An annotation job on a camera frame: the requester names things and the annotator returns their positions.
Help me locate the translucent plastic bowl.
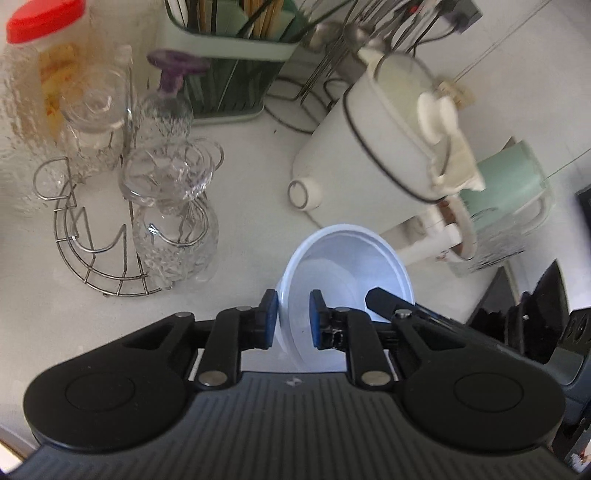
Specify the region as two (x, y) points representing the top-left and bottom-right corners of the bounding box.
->
(276, 224), (415, 372)

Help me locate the green chopstick holder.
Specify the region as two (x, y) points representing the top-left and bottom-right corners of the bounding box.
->
(157, 0), (306, 126)

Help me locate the purple stem glass goblet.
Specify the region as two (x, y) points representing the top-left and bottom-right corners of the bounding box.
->
(137, 48), (209, 153)

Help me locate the clear drinking glass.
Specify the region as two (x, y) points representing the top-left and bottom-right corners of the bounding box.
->
(60, 44), (136, 178)

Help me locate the clear glass goblet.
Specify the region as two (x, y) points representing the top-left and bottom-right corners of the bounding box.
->
(119, 141), (221, 284)

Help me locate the wire utensil holder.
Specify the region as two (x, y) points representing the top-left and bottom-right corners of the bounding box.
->
(265, 21), (366, 136)

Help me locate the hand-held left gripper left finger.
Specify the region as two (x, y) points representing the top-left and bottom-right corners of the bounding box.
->
(122, 288), (280, 389)

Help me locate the white electric pot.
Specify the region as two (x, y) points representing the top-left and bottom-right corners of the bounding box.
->
(288, 48), (486, 267)

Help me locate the glass jar with red lid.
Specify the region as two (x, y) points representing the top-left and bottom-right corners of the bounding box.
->
(0, 0), (93, 217)

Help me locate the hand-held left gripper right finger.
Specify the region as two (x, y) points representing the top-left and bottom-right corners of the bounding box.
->
(308, 289), (445, 389)

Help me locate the bundle of chopsticks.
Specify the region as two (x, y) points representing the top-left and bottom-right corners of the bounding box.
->
(194, 0), (288, 41)

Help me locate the wire glass rack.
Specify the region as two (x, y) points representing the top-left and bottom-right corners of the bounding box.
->
(34, 148), (219, 297)

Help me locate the black power strip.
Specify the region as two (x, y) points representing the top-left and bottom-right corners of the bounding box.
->
(441, 0), (484, 32)

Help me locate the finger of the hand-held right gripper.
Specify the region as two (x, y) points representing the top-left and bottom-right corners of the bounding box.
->
(365, 287), (472, 337)

